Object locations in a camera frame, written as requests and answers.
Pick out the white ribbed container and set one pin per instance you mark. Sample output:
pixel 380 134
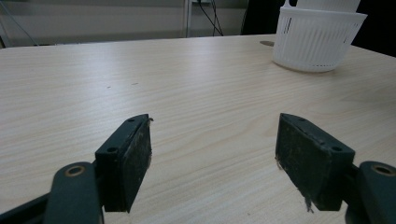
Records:
pixel 327 5

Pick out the white metal stand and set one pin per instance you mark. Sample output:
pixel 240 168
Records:
pixel 187 18

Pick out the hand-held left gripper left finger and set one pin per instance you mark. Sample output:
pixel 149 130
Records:
pixel 124 161

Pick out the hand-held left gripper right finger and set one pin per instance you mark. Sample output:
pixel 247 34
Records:
pixel 314 165

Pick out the white slotted plastic basket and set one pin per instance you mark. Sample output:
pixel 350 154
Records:
pixel 314 43

